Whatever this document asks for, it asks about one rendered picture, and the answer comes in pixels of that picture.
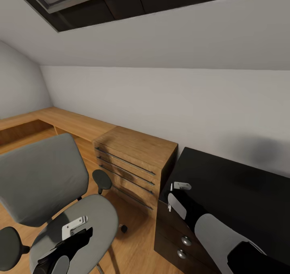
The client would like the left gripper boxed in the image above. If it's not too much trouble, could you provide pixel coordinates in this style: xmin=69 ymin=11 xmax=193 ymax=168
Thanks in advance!
xmin=55 ymin=227 xmax=93 ymax=256

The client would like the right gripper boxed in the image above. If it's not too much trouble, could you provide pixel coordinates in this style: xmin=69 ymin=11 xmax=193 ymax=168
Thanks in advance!
xmin=165 ymin=190 xmax=172 ymax=201

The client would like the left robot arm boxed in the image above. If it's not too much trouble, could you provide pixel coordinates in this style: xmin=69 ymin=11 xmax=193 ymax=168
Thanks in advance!
xmin=33 ymin=216 xmax=93 ymax=274

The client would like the swivel chair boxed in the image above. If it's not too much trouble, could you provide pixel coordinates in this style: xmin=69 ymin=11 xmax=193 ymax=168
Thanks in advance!
xmin=0 ymin=133 xmax=127 ymax=274

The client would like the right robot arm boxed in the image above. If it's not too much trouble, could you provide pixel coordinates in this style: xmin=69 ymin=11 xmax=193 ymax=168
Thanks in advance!
xmin=165 ymin=182 xmax=290 ymax=274

